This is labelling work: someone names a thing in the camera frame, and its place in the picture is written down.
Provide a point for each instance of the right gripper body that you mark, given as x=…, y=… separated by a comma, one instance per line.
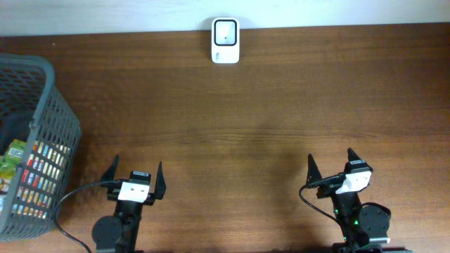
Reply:
x=324, y=192

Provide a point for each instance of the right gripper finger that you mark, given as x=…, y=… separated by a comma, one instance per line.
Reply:
x=314, y=176
x=352, y=156

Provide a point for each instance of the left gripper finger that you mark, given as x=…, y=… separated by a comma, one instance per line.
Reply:
x=110, y=172
x=160, y=185

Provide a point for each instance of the white barcode scanner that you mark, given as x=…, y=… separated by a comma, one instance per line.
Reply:
x=225, y=40

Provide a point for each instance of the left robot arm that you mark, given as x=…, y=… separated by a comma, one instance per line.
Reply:
x=118, y=232

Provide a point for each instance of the large cream wet-wipes packet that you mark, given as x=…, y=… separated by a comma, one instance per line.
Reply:
x=40, y=181

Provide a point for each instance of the grey plastic mesh basket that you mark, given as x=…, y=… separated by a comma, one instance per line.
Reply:
x=33, y=109

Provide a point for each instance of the green yellow snack packet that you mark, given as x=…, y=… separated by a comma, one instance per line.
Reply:
x=12, y=157

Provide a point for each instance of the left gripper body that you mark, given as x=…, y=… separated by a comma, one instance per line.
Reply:
x=153, y=198

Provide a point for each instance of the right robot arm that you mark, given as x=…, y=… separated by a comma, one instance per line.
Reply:
x=364, y=226

